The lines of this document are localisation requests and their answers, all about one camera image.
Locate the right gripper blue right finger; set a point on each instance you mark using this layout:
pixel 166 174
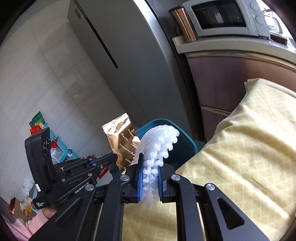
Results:
pixel 160 183

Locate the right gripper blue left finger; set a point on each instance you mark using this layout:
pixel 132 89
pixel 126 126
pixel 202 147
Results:
pixel 140 176

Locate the white foam fruit net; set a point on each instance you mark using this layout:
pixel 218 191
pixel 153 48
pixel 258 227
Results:
pixel 155 145

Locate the brown snack wrapper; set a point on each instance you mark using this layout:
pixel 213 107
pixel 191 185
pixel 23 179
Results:
pixel 122 139

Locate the pink sleeve forearm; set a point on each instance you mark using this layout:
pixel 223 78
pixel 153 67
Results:
pixel 25 230

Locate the blue trash bin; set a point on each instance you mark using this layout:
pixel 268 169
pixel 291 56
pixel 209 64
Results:
pixel 183 150

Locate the left hand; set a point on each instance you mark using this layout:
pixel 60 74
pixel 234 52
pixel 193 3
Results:
pixel 49 212

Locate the teal floor rack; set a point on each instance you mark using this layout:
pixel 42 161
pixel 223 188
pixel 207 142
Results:
pixel 59 151

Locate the yellow patterned tablecloth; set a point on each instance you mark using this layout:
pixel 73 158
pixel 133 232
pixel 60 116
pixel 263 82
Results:
pixel 251 157

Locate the brown lower cabinets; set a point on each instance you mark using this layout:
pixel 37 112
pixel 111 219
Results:
pixel 220 77

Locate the grey refrigerator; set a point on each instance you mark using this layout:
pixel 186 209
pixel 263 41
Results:
pixel 131 43

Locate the copper thermos mug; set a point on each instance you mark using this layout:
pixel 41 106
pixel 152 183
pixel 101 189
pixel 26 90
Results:
pixel 181 18

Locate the white microwave oven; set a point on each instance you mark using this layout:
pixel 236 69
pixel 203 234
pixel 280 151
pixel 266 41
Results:
pixel 228 17

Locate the dark red lidded container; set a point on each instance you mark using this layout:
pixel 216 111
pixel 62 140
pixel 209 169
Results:
pixel 278 38

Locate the glass electric kettle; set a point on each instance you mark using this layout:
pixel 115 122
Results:
pixel 272 22

